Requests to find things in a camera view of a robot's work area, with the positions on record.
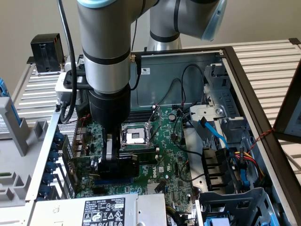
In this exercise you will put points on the open grey PC case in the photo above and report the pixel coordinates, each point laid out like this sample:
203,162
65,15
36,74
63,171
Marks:
164,84

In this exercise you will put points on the green GPU with black shroud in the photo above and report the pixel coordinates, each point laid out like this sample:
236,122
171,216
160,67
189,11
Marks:
127,169

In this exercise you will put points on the short black expansion slot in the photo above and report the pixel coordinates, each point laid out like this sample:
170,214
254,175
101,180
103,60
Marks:
98,191

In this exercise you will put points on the white label sticker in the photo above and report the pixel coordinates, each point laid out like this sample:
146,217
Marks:
145,71

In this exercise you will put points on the blue plastic rack part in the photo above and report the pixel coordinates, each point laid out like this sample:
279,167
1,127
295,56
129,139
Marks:
3,88

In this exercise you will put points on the white rod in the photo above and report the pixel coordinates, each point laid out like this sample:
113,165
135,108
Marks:
291,160

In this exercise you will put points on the silver coin battery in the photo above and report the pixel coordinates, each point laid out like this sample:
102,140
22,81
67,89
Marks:
172,117

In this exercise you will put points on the blue plastic disk tray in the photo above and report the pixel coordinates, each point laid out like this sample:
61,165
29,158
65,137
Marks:
216,222

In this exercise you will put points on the black table end cap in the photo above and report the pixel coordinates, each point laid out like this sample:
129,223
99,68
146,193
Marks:
295,41
30,60

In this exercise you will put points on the black RAM slot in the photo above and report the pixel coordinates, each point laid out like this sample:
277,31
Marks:
141,151
141,118
141,111
136,148
141,121
141,115

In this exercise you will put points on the grey metal disk bay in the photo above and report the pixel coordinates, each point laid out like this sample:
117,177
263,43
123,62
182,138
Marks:
225,94

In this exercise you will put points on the green motherboard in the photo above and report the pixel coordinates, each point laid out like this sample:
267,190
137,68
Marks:
169,150

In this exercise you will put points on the black CPU cooler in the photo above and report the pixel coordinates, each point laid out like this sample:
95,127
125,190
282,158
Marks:
44,58

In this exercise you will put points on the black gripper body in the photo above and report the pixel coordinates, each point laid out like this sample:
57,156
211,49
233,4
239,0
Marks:
109,108

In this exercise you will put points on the grey perforated disk cage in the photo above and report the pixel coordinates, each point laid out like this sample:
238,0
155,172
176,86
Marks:
235,200

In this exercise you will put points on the thin metal locking lever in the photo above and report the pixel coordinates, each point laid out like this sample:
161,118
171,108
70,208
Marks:
138,144

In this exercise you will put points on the black plastic fan shroud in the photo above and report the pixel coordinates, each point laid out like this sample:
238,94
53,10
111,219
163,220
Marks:
214,164

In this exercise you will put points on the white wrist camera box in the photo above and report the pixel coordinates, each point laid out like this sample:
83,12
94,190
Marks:
58,90

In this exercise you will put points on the black RAM stick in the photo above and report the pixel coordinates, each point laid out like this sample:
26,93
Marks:
148,159

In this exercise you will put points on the dark framed screen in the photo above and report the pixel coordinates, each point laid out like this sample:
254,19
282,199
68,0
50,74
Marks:
283,117

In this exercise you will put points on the blue card latch knob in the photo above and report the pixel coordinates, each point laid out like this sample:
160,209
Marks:
50,167
59,137
48,179
44,190
53,156
54,146

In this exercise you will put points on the green RAM stick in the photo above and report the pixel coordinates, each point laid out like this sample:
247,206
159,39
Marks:
4,174

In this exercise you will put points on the grey power supply with label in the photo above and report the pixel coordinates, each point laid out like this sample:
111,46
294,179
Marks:
70,212

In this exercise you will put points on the silver chipset heatsink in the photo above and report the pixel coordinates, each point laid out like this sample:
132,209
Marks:
151,188

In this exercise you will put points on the CPU socket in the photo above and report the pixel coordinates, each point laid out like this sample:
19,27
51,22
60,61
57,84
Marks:
135,135

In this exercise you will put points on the grey parts rack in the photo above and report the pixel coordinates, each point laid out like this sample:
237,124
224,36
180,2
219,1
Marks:
21,141

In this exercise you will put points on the blue expansion slot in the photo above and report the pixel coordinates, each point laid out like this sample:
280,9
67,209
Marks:
113,182

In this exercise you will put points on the metal socket cover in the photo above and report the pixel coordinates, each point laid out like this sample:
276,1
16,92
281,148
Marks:
158,109

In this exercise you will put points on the blue plastic latch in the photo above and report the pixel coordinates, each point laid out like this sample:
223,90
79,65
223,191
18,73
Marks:
245,182

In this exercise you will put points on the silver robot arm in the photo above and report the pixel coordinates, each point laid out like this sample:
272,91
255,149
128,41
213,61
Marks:
105,35

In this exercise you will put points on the silver disk bay bracket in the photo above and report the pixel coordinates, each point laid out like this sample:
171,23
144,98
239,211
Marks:
207,113

